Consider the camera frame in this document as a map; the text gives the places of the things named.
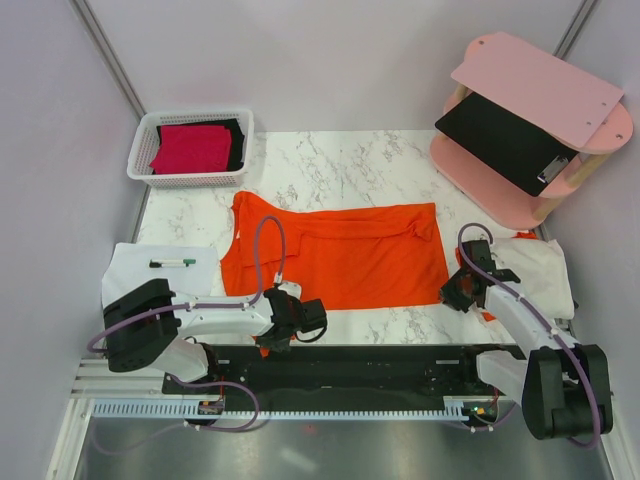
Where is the orange t shirt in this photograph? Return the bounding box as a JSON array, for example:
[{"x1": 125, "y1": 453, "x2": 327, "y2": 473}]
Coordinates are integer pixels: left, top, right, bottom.
[{"x1": 221, "y1": 191, "x2": 449, "y2": 310}]

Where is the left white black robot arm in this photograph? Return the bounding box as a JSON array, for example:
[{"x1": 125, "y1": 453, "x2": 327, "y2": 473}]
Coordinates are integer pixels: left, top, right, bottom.
[{"x1": 103, "y1": 278, "x2": 328, "y2": 393}]

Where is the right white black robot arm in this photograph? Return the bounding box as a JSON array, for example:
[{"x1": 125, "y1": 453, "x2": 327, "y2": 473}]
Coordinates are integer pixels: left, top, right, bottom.
[{"x1": 440, "y1": 240, "x2": 613, "y2": 449}]

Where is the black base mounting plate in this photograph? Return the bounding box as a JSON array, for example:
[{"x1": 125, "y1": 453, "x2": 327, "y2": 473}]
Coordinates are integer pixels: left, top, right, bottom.
[{"x1": 161, "y1": 344, "x2": 495, "y2": 413}]

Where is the white cloth at right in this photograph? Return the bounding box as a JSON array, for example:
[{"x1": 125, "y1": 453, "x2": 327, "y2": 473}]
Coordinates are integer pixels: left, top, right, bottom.
[{"x1": 491, "y1": 238, "x2": 575, "y2": 320}]

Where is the white cloth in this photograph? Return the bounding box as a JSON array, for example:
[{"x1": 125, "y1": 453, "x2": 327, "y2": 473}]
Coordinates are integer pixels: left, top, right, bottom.
[
  {"x1": 491, "y1": 238, "x2": 575, "y2": 320},
  {"x1": 101, "y1": 243, "x2": 219, "y2": 307}
]

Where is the pink two-tier shelf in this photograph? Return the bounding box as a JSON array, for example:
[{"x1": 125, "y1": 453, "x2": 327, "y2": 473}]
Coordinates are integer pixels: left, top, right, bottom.
[{"x1": 430, "y1": 32, "x2": 633, "y2": 230}]

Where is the green white marker pen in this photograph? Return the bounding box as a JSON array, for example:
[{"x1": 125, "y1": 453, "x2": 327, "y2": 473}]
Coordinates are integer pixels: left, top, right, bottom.
[{"x1": 148, "y1": 258, "x2": 197, "y2": 269}]

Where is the black clipboard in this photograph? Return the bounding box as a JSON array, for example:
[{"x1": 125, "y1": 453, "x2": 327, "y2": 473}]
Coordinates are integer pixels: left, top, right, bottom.
[{"x1": 435, "y1": 93, "x2": 578, "y2": 197}]

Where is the white cloth at left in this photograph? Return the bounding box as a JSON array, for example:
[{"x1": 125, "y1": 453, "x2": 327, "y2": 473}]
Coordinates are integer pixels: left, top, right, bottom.
[{"x1": 101, "y1": 243, "x2": 219, "y2": 307}]

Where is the white plastic laundry basket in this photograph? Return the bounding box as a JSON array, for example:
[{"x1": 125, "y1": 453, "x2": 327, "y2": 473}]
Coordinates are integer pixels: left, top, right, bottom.
[{"x1": 127, "y1": 106, "x2": 254, "y2": 189}]

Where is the magenta t shirt in basket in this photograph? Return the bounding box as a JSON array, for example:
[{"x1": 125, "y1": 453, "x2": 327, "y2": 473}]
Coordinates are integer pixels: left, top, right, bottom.
[{"x1": 150, "y1": 125, "x2": 233, "y2": 175}]

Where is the loose pink board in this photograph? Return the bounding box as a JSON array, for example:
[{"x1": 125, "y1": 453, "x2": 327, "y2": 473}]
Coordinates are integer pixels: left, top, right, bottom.
[{"x1": 451, "y1": 32, "x2": 633, "y2": 154}]

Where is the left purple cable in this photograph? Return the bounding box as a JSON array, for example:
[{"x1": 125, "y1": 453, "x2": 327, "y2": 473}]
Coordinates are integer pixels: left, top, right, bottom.
[{"x1": 87, "y1": 215, "x2": 287, "y2": 456}]

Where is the purple cable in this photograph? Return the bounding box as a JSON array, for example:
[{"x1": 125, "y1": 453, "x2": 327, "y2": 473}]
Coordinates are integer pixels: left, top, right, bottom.
[
  {"x1": 87, "y1": 215, "x2": 287, "y2": 456},
  {"x1": 447, "y1": 222, "x2": 604, "y2": 448}
]

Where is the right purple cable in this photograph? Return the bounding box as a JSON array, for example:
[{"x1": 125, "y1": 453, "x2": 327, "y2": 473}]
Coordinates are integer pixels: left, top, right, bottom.
[{"x1": 447, "y1": 222, "x2": 604, "y2": 448}]

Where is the white slotted cable duct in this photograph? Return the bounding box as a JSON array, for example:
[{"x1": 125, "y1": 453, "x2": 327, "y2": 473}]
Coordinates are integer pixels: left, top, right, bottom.
[{"x1": 91, "y1": 398, "x2": 469, "y2": 421}]

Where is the aluminium rail frame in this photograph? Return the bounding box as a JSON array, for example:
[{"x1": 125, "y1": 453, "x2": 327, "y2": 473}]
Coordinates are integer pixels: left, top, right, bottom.
[{"x1": 47, "y1": 359, "x2": 614, "y2": 479}]

